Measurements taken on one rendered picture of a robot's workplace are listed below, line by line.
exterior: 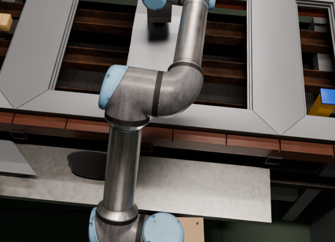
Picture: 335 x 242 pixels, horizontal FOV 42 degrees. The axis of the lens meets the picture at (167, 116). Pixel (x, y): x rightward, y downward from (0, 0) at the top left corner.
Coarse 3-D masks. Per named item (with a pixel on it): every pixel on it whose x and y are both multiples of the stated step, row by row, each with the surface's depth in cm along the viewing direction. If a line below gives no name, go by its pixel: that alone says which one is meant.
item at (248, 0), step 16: (240, 0) 180; (304, 0) 179; (64, 32) 165; (64, 48) 163; (304, 96) 154; (16, 112) 148; (32, 112) 147; (48, 112) 146; (176, 128) 147; (192, 128) 146; (208, 128) 145
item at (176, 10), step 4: (140, 0) 165; (140, 4) 163; (136, 8) 161; (140, 8) 162; (144, 8) 162; (172, 8) 163; (176, 8) 163; (180, 8) 163; (136, 12) 160; (140, 12) 160; (144, 12) 160; (172, 12) 161; (176, 12) 161; (180, 12) 161; (180, 16) 160
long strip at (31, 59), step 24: (48, 0) 172; (72, 0) 173; (24, 24) 165; (48, 24) 166; (24, 48) 159; (48, 48) 160; (0, 72) 153; (24, 72) 154; (48, 72) 154; (24, 96) 149
